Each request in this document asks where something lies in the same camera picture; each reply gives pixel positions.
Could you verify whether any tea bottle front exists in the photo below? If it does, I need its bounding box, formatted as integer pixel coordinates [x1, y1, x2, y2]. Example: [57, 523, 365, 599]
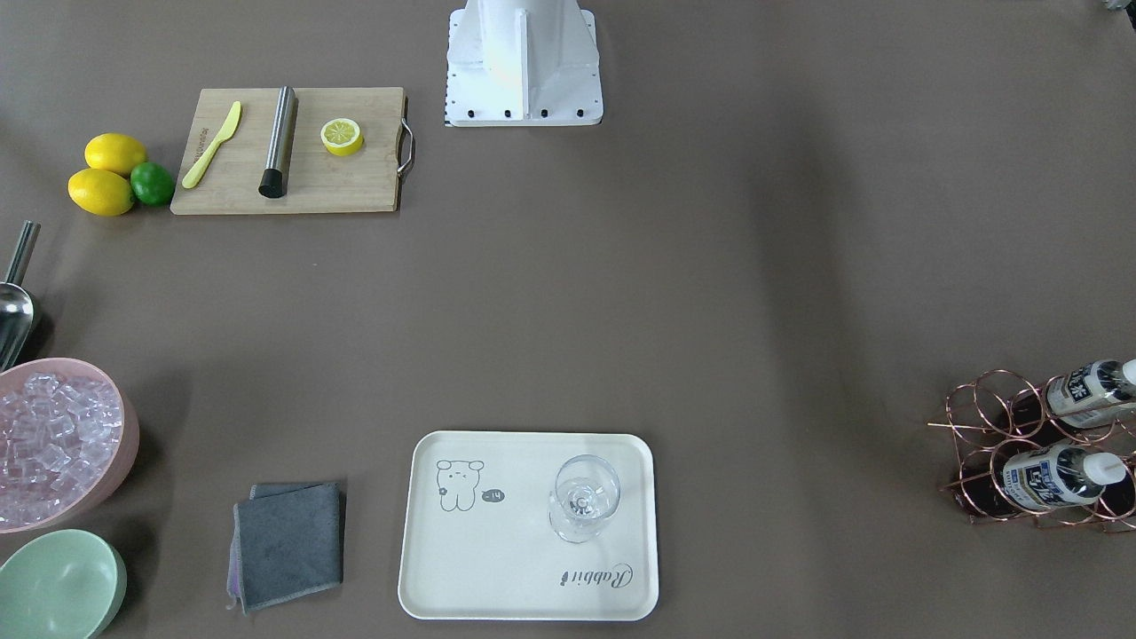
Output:
[950, 441, 1131, 518]

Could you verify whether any tea bottle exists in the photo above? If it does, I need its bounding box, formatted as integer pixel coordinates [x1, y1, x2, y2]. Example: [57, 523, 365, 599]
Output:
[950, 441, 1131, 518]
[1010, 359, 1135, 446]

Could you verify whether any tea bottle rear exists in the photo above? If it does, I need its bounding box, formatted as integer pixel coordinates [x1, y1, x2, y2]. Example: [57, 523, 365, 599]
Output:
[1010, 359, 1135, 446]

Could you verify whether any clear wine glass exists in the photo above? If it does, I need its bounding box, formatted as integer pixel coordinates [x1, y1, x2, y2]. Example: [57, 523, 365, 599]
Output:
[548, 454, 623, 543]

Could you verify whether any cream rabbit tray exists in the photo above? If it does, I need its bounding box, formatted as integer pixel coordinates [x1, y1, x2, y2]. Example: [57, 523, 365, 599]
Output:
[398, 431, 660, 621]

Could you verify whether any bamboo cutting board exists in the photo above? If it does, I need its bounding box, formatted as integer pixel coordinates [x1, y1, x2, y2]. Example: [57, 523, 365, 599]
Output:
[170, 86, 414, 216]

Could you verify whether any half lemon slice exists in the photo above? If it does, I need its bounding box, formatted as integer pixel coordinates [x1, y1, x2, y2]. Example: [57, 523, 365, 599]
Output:
[319, 117, 365, 157]

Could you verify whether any steel muddler black tip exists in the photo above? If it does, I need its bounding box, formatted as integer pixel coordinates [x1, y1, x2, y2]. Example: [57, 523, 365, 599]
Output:
[258, 86, 299, 199]

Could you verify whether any grey folded cloth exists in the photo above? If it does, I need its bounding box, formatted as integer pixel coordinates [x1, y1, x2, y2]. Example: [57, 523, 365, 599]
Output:
[226, 482, 345, 615]

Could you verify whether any yellow plastic knife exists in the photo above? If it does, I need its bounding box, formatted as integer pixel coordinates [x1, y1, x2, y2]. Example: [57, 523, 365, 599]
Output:
[181, 101, 243, 190]

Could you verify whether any green lime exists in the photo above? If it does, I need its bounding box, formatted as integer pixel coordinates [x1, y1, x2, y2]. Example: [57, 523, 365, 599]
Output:
[130, 161, 176, 207]

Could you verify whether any upper yellow lemon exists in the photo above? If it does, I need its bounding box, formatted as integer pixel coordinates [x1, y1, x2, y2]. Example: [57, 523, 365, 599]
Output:
[83, 132, 149, 177]

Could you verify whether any yellow lemon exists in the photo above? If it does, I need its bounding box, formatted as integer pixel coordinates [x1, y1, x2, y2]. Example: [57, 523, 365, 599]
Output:
[83, 132, 149, 177]
[67, 169, 135, 216]

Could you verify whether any lower yellow lemon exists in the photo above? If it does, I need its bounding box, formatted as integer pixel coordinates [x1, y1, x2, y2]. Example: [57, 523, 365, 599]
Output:
[67, 169, 135, 216]

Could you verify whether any pink bowl of ice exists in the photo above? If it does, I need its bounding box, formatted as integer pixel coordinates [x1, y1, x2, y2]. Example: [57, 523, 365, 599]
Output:
[1, 359, 139, 534]

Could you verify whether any steel ice scoop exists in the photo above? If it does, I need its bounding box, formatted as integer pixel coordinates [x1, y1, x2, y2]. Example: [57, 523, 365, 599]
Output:
[1, 221, 41, 372]

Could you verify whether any mint green bowl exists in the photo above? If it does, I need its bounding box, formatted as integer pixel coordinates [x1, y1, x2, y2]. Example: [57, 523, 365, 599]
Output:
[1, 529, 127, 638]

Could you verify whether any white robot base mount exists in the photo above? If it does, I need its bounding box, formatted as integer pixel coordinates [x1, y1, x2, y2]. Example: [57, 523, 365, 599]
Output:
[444, 1, 604, 127]

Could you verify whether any copper wire bottle basket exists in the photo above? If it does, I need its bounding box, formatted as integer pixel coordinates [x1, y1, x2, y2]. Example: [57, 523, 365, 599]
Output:
[928, 370, 1133, 533]

